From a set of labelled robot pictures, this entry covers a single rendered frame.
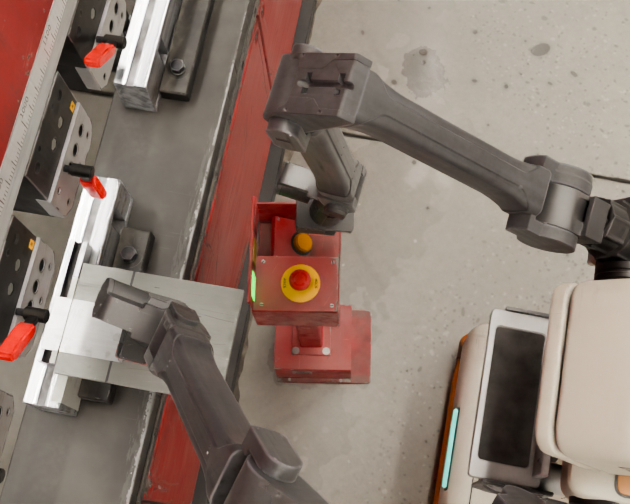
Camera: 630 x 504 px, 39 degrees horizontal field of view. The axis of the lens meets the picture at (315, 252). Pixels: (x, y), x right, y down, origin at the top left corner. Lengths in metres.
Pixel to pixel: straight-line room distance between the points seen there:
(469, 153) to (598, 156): 1.60
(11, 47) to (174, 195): 0.60
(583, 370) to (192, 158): 0.86
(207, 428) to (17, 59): 0.48
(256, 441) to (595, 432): 0.39
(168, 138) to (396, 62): 1.19
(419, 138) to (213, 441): 0.41
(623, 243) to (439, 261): 1.28
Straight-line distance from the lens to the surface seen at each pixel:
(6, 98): 1.09
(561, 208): 1.17
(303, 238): 1.70
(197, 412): 0.95
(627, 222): 1.22
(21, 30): 1.11
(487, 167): 1.09
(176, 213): 1.59
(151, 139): 1.66
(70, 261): 1.48
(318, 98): 0.98
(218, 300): 1.40
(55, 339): 1.44
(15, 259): 1.16
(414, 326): 2.41
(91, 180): 1.26
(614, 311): 1.05
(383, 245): 2.46
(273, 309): 1.61
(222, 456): 0.86
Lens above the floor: 2.34
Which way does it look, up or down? 72 degrees down
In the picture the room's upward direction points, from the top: 7 degrees counter-clockwise
